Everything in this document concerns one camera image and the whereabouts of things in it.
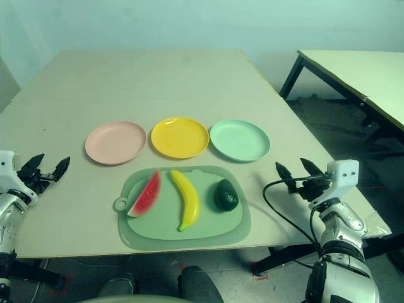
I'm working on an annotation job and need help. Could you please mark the mint green plastic plate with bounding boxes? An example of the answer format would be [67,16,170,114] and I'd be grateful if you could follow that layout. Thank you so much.
[209,119,271,163]

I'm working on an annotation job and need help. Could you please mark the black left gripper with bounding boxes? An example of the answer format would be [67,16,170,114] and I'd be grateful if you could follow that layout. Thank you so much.
[18,153,71,197]

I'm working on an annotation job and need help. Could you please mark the grey robot leg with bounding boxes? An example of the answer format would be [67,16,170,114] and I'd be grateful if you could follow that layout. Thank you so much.
[97,273,138,299]
[176,265,223,303]

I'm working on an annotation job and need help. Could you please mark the red watermelon slice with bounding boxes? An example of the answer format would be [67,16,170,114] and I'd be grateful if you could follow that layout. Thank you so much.
[127,169,162,218]

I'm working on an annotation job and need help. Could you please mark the grey robot right leg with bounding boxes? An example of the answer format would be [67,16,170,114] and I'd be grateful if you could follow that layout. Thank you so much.
[176,265,223,303]

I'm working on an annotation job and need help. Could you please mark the yellow toy banana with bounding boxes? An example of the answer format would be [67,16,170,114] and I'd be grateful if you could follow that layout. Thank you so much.
[170,169,201,233]

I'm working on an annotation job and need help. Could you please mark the grey robot left leg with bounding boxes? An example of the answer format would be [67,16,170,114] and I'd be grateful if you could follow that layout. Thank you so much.
[97,273,138,299]

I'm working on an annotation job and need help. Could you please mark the green cutting board mat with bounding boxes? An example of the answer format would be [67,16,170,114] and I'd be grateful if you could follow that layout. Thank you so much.
[112,165,253,251]

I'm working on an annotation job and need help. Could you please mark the grey robot torso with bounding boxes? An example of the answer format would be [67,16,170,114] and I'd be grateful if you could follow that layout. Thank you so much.
[75,293,181,303]

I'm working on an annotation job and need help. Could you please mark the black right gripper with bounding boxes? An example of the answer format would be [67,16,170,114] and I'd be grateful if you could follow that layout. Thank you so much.
[275,157,331,201]

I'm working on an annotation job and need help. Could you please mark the pink plastic plate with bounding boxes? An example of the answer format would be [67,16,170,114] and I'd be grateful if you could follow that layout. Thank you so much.
[84,121,148,166]

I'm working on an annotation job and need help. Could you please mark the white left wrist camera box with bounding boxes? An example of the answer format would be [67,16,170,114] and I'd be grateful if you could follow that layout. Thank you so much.
[0,150,39,206]

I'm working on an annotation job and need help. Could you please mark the yellow plastic plate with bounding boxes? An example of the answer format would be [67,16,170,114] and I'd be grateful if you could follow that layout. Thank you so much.
[150,117,210,160]

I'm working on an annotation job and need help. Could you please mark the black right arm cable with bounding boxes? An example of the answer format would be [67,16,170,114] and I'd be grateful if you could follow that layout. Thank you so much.
[263,175,328,250]
[309,208,320,250]

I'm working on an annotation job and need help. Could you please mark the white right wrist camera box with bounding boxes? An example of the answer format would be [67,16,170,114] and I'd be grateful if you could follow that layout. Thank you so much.
[308,159,360,210]

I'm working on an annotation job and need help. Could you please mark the beige side table black legs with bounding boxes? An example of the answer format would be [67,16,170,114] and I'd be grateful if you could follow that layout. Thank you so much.
[279,49,404,152]

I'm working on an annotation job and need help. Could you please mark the black metal table leg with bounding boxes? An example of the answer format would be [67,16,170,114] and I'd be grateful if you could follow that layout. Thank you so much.
[251,232,404,275]
[12,257,69,293]

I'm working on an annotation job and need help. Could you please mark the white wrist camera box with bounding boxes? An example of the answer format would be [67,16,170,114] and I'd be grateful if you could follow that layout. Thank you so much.
[308,159,360,210]
[0,150,39,206]

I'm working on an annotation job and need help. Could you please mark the dark green toy avocado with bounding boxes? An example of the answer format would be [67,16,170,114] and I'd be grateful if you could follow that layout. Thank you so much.
[214,179,240,211]

